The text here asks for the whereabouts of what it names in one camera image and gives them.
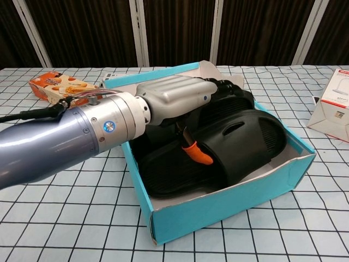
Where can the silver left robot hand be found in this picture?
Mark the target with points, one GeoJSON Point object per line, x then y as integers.
{"type": "Point", "coordinates": [177, 95]}

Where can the black rubber slipper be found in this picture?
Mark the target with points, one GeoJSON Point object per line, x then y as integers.
{"type": "Point", "coordinates": [240, 152]}
{"type": "Point", "coordinates": [234, 105]}

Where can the light blue shoe box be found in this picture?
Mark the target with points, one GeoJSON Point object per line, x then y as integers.
{"type": "Point", "coordinates": [218, 213]}

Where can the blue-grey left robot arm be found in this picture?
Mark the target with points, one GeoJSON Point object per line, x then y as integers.
{"type": "Point", "coordinates": [54, 144]}

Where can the white flat strip box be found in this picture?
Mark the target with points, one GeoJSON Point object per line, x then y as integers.
{"type": "Point", "coordinates": [110, 78]}

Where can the orange biscuit box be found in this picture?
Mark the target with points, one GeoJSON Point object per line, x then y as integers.
{"type": "Point", "coordinates": [54, 84]}

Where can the white desk lamp box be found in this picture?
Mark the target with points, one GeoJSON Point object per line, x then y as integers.
{"type": "Point", "coordinates": [332, 109]}

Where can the black folding screen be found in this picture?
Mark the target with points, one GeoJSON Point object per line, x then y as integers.
{"type": "Point", "coordinates": [90, 32]}

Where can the small black-edged white card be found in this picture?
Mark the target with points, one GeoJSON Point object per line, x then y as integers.
{"type": "Point", "coordinates": [316, 100]}

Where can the blue checkered tablecloth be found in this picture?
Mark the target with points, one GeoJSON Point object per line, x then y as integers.
{"type": "Point", "coordinates": [68, 218]}

